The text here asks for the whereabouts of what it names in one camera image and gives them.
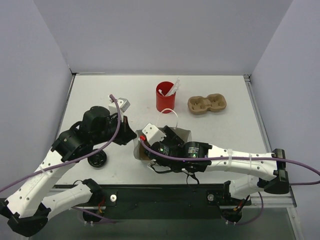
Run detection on brown cardboard cup carrier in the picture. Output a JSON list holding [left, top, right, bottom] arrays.
[[187, 93, 227, 115], [138, 147, 150, 161]]

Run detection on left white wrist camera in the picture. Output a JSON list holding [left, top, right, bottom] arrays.
[[108, 95, 131, 122]]

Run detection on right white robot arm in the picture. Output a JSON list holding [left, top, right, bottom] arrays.
[[139, 124, 290, 204]]

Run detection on light blue paper bag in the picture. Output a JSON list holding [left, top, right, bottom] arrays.
[[133, 108, 192, 170]]

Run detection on stacked black cup lids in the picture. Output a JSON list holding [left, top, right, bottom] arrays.
[[87, 150, 108, 169]]

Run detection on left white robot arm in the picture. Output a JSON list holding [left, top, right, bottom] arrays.
[[0, 106, 137, 237]]

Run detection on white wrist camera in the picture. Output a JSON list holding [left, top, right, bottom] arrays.
[[142, 123, 167, 146], [108, 95, 131, 122]]

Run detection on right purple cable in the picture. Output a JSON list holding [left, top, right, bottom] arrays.
[[139, 138, 320, 226]]

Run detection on aluminium table frame rail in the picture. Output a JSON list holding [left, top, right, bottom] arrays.
[[243, 74, 297, 208]]

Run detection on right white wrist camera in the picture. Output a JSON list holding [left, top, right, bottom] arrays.
[[142, 123, 167, 146]]

